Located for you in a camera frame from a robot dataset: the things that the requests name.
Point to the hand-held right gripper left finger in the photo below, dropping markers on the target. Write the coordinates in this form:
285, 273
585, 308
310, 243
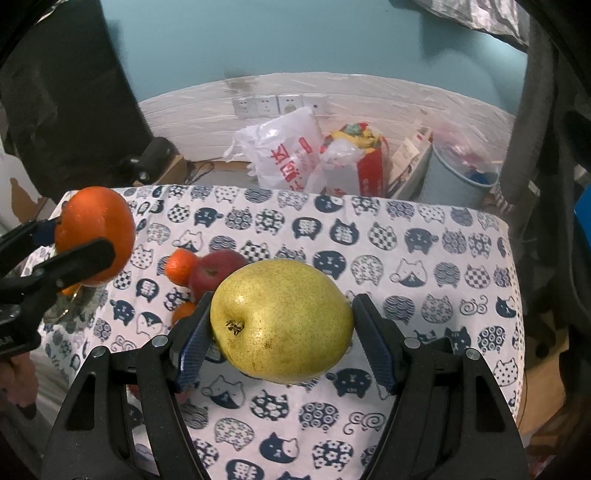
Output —
194, 350

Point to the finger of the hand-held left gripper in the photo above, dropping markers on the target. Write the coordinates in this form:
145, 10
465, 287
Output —
69, 265
27, 235

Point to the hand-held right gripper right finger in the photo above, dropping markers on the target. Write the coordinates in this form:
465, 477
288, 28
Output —
376, 350

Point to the small mandarin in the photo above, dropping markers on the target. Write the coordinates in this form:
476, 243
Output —
183, 313
181, 266

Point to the green glass plate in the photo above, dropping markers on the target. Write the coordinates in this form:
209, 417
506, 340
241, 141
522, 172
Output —
83, 311

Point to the large orange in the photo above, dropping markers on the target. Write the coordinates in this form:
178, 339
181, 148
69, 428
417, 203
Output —
99, 221

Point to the streaked pink-red apple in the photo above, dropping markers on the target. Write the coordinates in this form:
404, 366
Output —
214, 274

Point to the yellow-green pear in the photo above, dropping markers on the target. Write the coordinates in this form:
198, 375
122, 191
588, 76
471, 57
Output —
281, 323

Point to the person's left hand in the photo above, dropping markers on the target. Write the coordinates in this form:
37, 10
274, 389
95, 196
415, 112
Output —
18, 383

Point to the cat-print tablecloth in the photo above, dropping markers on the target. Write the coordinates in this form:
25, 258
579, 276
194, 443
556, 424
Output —
415, 277

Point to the black cylindrical speaker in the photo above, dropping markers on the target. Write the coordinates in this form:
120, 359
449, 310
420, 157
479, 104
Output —
154, 154

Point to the small cardboard box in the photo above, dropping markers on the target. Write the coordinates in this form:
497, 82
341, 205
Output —
175, 168

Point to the red box with items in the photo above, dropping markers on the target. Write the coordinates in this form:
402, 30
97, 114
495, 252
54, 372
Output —
364, 170

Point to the light blue trash bin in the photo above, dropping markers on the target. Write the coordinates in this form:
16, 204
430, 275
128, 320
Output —
452, 184

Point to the printed cardboard carton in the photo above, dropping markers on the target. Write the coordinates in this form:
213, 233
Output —
408, 157

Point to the white plastic bag red print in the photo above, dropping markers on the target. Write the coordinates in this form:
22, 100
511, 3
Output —
277, 152

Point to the grey hanging garment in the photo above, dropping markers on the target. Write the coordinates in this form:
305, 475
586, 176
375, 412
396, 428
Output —
531, 115

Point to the silver curtain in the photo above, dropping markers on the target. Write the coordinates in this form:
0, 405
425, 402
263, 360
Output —
475, 21

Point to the white wall socket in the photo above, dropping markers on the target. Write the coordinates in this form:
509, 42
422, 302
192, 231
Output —
264, 105
288, 104
242, 106
318, 101

